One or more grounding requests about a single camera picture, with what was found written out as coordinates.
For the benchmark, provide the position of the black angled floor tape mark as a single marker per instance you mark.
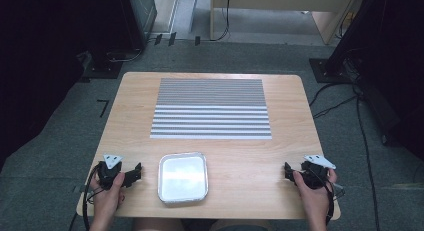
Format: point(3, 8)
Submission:
point(104, 106)

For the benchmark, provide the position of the dark curtain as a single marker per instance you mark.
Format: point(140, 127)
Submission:
point(40, 57)
point(390, 57)

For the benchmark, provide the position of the dark shorts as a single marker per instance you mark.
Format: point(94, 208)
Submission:
point(196, 226)

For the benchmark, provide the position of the person's leg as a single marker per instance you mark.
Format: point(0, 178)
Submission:
point(233, 223)
point(156, 225)

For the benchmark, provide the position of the black stand base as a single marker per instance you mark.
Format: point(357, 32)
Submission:
point(328, 72)
point(103, 69)

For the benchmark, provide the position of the person's right hand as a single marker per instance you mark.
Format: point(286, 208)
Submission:
point(316, 202)

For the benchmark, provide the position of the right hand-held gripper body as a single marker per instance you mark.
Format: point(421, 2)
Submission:
point(315, 176)

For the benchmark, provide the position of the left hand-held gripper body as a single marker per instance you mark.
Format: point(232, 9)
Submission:
point(108, 172)

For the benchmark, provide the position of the grey white striped mat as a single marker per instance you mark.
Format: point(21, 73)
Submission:
point(210, 101)

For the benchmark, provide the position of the person's left leg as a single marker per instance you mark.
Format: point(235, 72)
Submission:
point(156, 225)

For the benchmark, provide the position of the black cabinet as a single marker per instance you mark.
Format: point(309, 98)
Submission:
point(141, 17)

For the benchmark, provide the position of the person's left hand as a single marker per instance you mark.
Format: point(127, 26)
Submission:
point(106, 202)

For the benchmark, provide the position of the person's right leg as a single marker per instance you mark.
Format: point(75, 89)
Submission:
point(233, 223)

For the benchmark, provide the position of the black floor tape strip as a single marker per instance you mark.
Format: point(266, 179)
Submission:
point(158, 39)
point(197, 40)
point(172, 39)

